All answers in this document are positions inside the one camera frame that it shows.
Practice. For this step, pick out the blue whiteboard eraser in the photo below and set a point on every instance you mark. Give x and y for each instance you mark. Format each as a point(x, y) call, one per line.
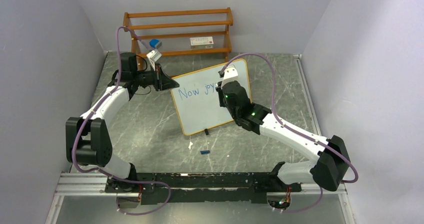
point(155, 43)

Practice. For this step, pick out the white cardboard box red label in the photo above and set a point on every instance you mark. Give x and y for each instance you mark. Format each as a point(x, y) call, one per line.
point(201, 43)

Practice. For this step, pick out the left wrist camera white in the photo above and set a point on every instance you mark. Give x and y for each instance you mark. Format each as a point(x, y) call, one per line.
point(152, 57)

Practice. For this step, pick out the aluminium frame rail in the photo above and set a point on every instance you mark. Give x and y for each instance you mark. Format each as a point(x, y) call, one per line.
point(94, 184)

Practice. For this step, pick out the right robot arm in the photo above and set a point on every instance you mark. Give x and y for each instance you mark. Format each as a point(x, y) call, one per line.
point(327, 159)

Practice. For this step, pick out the whiteboard with yellow frame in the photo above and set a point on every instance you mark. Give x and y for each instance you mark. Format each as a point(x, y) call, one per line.
point(196, 100)

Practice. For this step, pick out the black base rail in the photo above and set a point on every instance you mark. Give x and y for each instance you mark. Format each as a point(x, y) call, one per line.
point(200, 187)

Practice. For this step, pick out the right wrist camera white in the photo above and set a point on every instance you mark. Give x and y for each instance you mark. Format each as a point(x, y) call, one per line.
point(228, 75)

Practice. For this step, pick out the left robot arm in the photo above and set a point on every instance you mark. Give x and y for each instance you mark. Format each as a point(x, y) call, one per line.
point(87, 138)

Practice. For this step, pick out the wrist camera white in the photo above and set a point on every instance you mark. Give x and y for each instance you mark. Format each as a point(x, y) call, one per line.
point(152, 57)
point(228, 75)

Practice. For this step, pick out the wooden two-tier shelf rack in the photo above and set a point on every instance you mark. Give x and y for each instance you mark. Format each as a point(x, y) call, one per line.
point(175, 28)

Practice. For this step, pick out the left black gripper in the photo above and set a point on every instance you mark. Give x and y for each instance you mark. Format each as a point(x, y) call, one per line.
point(164, 82)

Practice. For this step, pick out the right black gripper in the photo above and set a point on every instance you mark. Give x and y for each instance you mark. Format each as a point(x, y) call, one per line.
point(220, 93)

